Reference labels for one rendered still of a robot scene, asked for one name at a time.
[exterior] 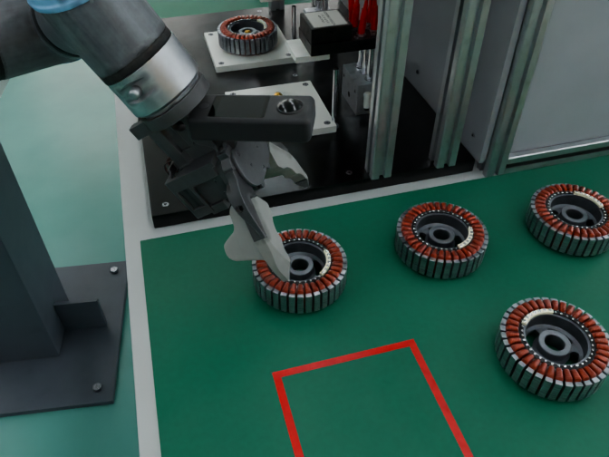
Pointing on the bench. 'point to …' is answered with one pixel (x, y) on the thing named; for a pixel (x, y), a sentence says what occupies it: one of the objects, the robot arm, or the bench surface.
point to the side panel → (555, 89)
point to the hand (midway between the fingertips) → (304, 228)
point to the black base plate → (354, 176)
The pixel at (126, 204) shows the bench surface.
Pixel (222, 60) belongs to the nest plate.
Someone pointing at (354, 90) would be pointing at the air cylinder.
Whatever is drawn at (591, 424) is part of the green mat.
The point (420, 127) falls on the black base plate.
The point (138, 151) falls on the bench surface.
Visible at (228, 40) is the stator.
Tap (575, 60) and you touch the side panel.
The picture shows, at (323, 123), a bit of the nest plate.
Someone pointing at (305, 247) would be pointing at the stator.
